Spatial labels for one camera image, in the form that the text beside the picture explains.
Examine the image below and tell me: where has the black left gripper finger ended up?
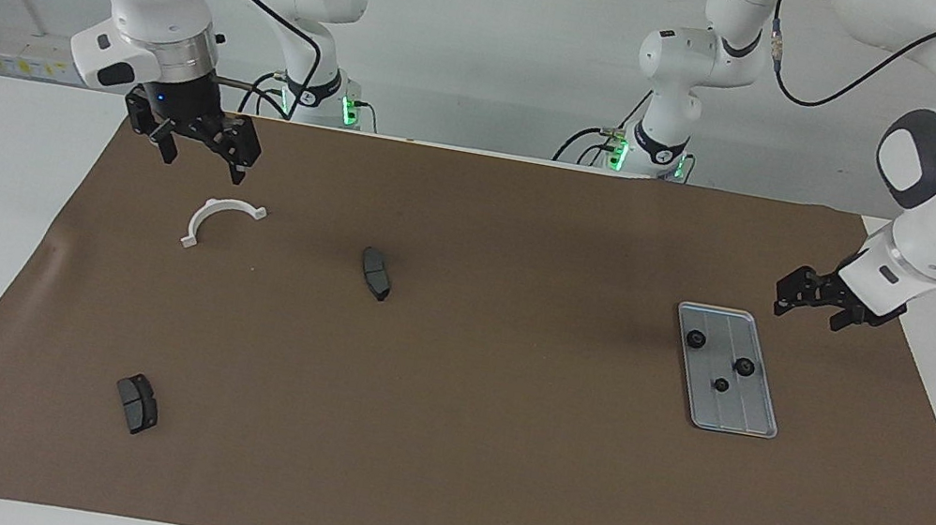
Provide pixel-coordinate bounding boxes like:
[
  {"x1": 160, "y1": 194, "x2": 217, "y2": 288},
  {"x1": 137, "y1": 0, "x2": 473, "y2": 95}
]
[
  {"x1": 771, "y1": 267, "x2": 814, "y2": 322},
  {"x1": 827, "y1": 307, "x2": 865, "y2": 337}
]

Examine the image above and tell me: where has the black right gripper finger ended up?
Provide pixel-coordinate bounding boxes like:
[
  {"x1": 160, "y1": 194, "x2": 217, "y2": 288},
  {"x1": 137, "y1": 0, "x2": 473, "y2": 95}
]
[
  {"x1": 148, "y1": 117, "x2": 184, "y2": 165},
  {"x1": 220, "y1": 139, "x2": 263, "y2": 188}
]

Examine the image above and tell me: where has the silver metal tray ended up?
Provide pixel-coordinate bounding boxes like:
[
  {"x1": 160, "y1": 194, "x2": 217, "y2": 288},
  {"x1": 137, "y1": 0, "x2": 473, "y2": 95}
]
[{"x1": 658, "y1": 300, "x2": 798, "y2": 443}]

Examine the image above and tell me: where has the long dark brake pad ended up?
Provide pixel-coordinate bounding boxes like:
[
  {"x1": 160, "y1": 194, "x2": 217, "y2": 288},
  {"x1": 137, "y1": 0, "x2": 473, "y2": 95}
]
[{"x1": 355, "y1": 245, "x2": 398, "y2": 303}]

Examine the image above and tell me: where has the short dark brake pad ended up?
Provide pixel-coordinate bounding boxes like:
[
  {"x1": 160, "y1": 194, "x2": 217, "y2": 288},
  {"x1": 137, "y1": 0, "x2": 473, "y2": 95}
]
[{"x1": 109, "y1": 370, "x2": 165, "y2": 439}]

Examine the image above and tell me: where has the brown table mat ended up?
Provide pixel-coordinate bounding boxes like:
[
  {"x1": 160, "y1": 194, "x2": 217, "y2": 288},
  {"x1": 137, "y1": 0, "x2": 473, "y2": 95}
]
[{"x1": 0, "y1": 68, "x2": 936, "y2": 525}]

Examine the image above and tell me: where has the white curved plastic bracket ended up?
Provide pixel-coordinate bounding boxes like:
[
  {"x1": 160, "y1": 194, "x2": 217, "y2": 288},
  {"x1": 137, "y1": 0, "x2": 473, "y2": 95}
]
[{"x1": 180, "y1": 193, "x2": 270, "y2": 261}]

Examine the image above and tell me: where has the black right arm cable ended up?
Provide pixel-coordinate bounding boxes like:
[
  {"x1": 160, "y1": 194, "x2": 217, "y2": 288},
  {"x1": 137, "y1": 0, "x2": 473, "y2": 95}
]
[{"x1": 204, "y1": 0, "x2": 332, "y2": 123}]

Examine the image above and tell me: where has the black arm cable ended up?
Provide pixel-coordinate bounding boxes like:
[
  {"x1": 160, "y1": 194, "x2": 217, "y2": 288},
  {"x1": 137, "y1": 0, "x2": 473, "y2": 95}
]
[
  {"x1": 204, "y1": 0, "x2": 332, "y2": 123},
  {"x1": 760, "y1": 0, "x2": 936, "y2": 128}
]

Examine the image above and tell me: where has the white wall socket box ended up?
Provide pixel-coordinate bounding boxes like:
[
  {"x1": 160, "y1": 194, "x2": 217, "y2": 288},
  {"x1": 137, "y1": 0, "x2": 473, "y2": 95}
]
[{"x1": 0, "y1": 25, "x2": 101, "y2": 90}]

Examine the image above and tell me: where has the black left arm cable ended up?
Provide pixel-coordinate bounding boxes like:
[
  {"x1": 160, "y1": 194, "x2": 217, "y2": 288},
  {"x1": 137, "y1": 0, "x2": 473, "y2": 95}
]
[{"x1": 760, "y1": 0, "x2": 936, "y2": 128}]

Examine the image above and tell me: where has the black left base cable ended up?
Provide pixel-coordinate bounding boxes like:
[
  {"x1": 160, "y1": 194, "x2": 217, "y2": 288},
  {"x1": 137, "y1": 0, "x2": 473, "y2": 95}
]
[{"x1": 551, "y1": 78, "x2": 655, "y2": 176}]

